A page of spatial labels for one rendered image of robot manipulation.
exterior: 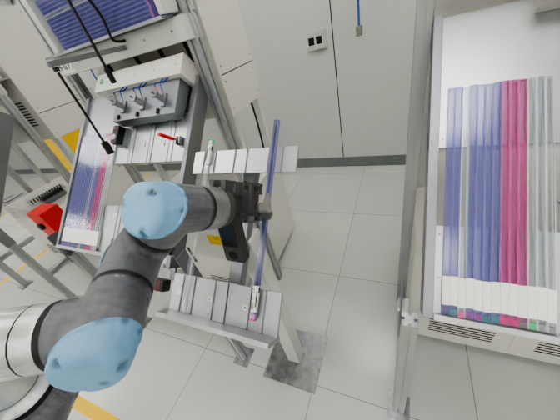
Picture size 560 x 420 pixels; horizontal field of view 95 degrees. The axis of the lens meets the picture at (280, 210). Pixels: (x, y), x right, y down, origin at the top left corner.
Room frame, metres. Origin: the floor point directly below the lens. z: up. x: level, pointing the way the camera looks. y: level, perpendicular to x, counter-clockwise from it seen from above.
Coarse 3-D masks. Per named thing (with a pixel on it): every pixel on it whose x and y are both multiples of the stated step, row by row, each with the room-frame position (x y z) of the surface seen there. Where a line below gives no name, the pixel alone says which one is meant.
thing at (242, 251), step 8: (240, 216) 0.41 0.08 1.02; (232, 224) 0.39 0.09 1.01; (240, 224) 0.40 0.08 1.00; (224, 232) 0.40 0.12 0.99; (232, 232) 0.39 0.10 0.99; (240, 232) 0.39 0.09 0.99; (224, 240) 0.40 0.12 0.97; (232, 240) 0.39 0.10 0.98; (240, 240) 0.39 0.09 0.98; (224, 248) 0.40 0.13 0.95; (232, 248) 0.39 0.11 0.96; (240, 248) 0.38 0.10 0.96; (232, 256) 0.39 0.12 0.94; (240, 256) 0.38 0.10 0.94; (248, 256) 0.39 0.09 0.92
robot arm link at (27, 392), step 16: (0, 384) 0.30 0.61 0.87; (16, 384) 0.31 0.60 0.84; (32, 384) 0.32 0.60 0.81; (48, 384) 0.33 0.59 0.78; (0, 400) 0.29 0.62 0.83; (16, 400) 0.29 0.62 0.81; (32, 400) 0.30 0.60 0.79; (48, 400) 0.30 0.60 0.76; (64, 400) 0.32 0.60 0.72; (0, 416) 0.28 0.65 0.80; (16, 416) 0.27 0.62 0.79; (32, 416) 0.28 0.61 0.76; (48, 416) 0.28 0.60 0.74; (64, 416) 0.29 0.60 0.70
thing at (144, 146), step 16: (96, 112) 1.38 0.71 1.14; (112, 112) 1.31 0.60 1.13; (112, 128) 1.25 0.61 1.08; (128, 128) 1.19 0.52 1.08; (144, 128) 1.13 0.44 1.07; (160, 128) 1.08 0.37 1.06; (176, 128) 1.03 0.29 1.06; (128, 144) 1.13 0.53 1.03; (144, 144) 1.08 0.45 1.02; (160, 144) 1.03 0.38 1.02; (176, 144) 0.98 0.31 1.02; (128, 160) 1.08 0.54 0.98; (144, 160) 1.03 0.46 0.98; (160, 160) 0.98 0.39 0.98; (176, 160) 0.94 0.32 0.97
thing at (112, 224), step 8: (112, 208) 0.97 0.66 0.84; (120, 208) 0.95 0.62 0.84; (104, 216) 0.97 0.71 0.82; (112, 216) 0.95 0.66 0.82; (120, 216) 0.93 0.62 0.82; (104, 224) 0.94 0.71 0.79; (112, 224) 0.92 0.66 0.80; (120, 224) 0.90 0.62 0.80; (104, 232) 0.92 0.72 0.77; (112, 232) 0.89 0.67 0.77; (104, 240) 0.90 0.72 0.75; (112, 240) 0.87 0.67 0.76; (104, 248) 0.87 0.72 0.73
